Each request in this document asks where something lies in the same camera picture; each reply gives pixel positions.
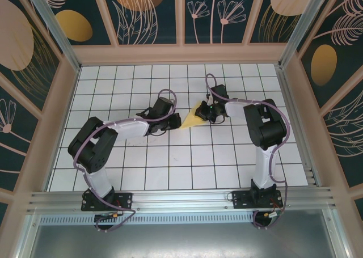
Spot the yellow square paper sheet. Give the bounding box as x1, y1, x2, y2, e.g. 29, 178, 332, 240
180, 100, 208, 130

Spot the grey metal sheet panel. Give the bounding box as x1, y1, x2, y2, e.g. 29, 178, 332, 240
22, 208, 351, 258

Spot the small green circuit board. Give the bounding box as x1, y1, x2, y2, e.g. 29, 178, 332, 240
94, 212, 114, 222

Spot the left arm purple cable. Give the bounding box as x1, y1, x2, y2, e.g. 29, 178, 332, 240
73, 87, 179, 234

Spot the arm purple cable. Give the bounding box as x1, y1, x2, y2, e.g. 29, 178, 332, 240
73, 87, 179, 234
205, 73, 292, 231

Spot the aluminium side rail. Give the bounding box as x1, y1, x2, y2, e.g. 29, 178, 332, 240
275, 64, 323, 188

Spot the long aluminium mounting rail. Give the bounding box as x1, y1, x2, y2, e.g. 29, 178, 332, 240
27, 186, 337, 214

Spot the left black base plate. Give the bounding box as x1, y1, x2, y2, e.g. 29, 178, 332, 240
81, 192, 134, 212

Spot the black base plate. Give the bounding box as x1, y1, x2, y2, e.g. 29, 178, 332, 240
231, 190, 285, 210
81, 192, 134, 212

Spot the slotted grey cable duct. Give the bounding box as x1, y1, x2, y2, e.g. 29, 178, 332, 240
39, 212, 256, 226

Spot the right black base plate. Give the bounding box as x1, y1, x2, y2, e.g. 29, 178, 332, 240
231, 190, 285, 210

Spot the aluminium frame post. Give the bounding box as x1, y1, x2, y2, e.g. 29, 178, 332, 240
277, 0, 332, 69
22, 0, 82, 73

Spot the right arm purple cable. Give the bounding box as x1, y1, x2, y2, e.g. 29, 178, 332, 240
205, 73, 292, 231

